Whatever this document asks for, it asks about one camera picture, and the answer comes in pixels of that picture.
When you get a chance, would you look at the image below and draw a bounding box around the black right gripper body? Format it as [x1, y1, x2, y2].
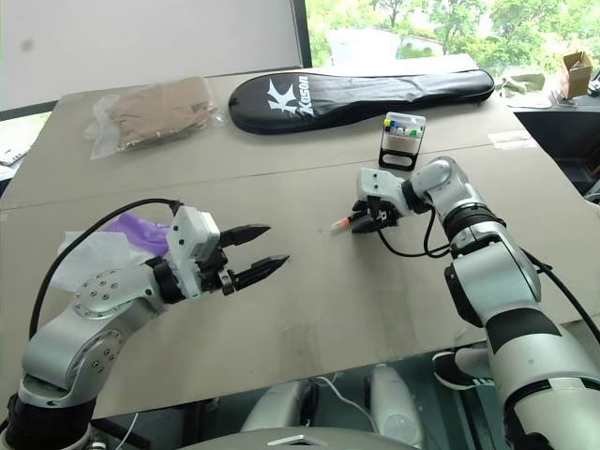
[367, 195, 404, 230]

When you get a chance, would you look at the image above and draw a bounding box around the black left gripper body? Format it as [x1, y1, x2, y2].
[195, 247, 236, 297]

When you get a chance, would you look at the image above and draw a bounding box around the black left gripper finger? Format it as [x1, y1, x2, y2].
[218, 224, 273, 248]
[232, 255, 291, 290]

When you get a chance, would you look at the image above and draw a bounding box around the orange and white pen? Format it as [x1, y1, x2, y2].
[329, 215, 359, 234]

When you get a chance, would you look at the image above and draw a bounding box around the black and clear pen holder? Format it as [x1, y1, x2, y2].
[378, 112, 428, 172]

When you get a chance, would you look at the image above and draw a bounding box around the purple cloth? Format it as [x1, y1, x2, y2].
[102, 212, 173, 260]

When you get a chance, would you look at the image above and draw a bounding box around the black Kason racket bag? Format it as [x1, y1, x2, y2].
[228, 67, 496, 137]

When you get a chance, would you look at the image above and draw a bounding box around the white crumpled plastic bag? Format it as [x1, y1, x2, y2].
[48, 231, 157, 294]

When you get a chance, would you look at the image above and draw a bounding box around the white rounded robot leg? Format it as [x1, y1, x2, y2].
[239, 379, 316, 435]
[368, 363, 424, 447]

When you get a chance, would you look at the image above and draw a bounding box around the clear tape strip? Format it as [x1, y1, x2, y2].
[487, 131, 541, 151]

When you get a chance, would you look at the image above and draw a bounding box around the brown cloth in plastic bag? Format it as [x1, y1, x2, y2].
[83, 75, 227, 161]

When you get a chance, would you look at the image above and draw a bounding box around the black and white shoe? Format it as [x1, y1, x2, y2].
[430, 345, 494, 391]

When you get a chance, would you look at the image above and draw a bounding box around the olive green cloth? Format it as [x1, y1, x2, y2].
[495, 71, 548, 100]

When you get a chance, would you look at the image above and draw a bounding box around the white spiral notebook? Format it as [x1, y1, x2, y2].
[0, 111, 49, 166]

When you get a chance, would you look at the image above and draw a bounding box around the small open cardboard box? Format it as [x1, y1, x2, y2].
[561, 50, 594, 101]

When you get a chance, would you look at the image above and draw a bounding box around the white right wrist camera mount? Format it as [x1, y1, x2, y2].
[356, 167, 410, 216]

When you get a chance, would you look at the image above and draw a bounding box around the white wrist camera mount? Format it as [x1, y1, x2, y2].
[165, 205, 222, 301]
[356, 167, 410, 216]

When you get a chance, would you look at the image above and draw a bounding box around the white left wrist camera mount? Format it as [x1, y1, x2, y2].
[165, 205, 222, 301]

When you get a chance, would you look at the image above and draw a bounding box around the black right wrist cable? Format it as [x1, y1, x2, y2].
[376, 204, 455, 259]

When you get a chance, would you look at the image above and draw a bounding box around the thin white cable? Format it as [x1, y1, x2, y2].
[322, 373, 372, 410]

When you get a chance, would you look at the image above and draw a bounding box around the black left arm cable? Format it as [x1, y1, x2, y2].
[28, 198, 185, 339]

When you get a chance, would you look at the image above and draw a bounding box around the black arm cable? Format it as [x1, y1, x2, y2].
[518, 247, 600, 349]
[28, 198, 185, 339]

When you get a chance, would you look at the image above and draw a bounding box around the black right upper arm cable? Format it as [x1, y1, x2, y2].
[518, 247, 600, 349]

